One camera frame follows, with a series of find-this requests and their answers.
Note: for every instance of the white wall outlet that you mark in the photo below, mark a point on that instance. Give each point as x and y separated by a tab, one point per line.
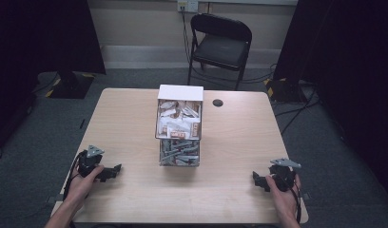
187	5

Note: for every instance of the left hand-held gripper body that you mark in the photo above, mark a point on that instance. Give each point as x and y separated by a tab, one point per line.
87	161

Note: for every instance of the pile of grey parts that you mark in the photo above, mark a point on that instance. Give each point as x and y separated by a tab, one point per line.
179	152

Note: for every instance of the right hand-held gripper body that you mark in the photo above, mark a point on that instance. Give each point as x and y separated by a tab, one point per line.
282	175

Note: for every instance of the pile of white brown packets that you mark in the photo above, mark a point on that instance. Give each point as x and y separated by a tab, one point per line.
178	122

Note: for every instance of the black folding chair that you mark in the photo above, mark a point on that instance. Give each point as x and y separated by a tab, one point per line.
222	47

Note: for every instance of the clear drawer with grey parts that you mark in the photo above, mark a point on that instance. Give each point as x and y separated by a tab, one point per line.
179	153

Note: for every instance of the person's right hand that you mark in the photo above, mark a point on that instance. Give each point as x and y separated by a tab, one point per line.
284	199

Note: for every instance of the drawer with white brown packets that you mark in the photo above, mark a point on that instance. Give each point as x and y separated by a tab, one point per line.
179	120

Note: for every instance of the person's left hand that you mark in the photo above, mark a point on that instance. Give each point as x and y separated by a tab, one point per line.
81	186

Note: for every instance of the black stand base yellow tape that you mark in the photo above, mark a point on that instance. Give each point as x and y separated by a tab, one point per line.
71	85
284	90

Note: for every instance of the black curtain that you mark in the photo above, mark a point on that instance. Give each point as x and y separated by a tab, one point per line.
40	41
350	63

